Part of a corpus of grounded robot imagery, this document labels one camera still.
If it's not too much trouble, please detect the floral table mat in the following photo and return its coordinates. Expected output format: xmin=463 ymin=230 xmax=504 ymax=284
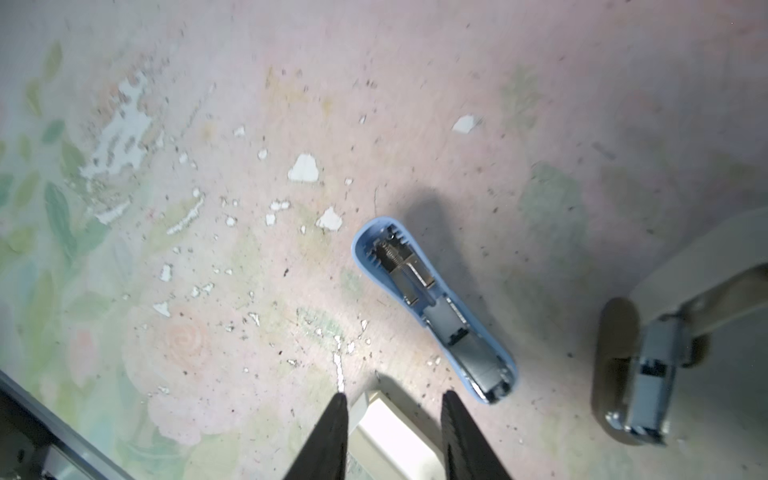
xmin=1 ymin=1 xmax=767 ymax=479

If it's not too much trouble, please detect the staple box tray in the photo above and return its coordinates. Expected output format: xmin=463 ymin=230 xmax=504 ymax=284
xmin=348 ymin=390 xmax=446 ymax=480

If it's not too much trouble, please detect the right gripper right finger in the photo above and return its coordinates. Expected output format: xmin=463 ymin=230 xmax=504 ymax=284
xmin=440 ymin=390 xmax=512 ymax=480

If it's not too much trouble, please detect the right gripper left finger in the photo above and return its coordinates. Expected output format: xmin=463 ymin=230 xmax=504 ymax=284
xmin=284 ymin=392 xmax=349 ymax=480

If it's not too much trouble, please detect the aluminium rail frame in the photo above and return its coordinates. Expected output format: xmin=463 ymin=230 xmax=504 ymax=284
xmin=1 ymin=373 xmax=131 ymax=480

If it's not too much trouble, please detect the blue staple remover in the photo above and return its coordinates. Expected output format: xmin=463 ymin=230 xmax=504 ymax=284
xmin=351 ymin=216 xmax=518 ymax=405

